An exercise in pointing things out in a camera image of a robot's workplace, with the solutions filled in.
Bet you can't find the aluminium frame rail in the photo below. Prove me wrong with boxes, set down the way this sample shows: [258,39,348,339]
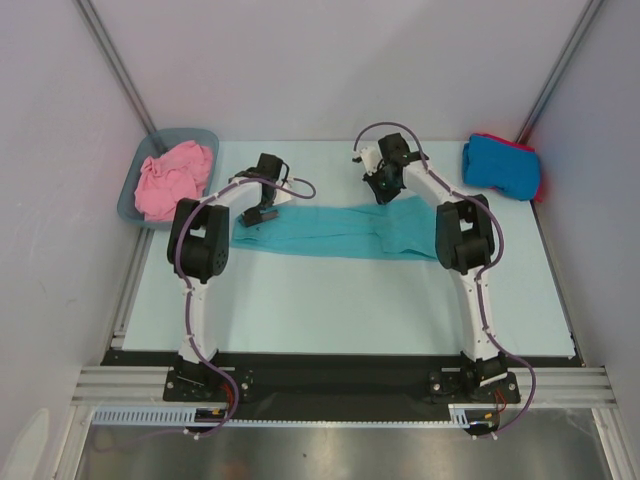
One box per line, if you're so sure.
[72,366,617,408]

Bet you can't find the grey slotted cable duct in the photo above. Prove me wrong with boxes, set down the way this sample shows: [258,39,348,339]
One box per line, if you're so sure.
[92,406,497,429]

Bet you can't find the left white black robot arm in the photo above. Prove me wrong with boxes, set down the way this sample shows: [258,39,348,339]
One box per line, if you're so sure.
[167,153,289,400]

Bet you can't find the grey plastic basket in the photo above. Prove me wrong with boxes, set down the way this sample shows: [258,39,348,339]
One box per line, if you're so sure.
[117,128,219,230]

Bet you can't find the corner aluminium post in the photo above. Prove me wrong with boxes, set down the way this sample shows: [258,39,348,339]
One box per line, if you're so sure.
[73,0,156,134]
[515,0,607,145]

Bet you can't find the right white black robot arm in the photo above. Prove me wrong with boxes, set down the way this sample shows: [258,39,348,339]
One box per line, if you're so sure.
[354,133,507,401]

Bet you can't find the blue folded t shirt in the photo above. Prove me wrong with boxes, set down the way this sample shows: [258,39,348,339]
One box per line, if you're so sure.
[462,133,542,201]

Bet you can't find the teal t shirt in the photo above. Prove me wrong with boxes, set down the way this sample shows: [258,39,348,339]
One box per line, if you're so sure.
[231,196,437,261]

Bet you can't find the pink crumpled t shirt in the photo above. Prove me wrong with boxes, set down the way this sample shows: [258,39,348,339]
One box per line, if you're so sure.
[134,140,214,222]

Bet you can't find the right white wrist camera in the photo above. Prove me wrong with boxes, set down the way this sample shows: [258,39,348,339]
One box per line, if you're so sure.
[352,146,382,175]

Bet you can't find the left corner aluminium post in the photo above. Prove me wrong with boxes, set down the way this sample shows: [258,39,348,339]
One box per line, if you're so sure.
[73,0,156,134]

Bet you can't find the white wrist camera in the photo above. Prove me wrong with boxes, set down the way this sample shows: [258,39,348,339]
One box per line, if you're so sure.
[352,146,382,175]
[273,178,299,206]

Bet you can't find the right corner aluminium post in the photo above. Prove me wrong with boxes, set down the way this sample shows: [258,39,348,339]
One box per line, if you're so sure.
[515,0,607,145]

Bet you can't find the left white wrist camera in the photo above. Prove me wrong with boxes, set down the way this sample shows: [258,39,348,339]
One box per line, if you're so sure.
[273,178,299,206]

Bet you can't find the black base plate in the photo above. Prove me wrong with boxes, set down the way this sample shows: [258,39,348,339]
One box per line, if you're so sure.
[101,349,581,422]

